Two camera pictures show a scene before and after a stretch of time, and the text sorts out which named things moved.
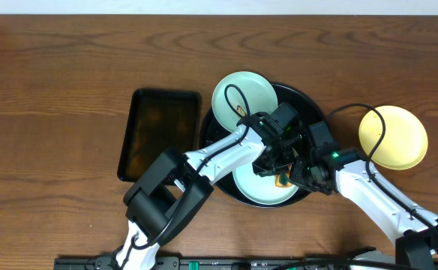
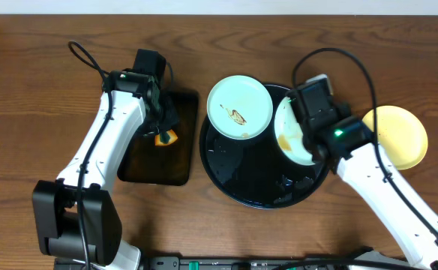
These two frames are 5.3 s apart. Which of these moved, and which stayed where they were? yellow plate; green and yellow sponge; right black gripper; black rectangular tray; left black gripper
Moved: right black gripper; green and yellow sponge; left black gripper
Stayed: black rectangular tray; yellow plate
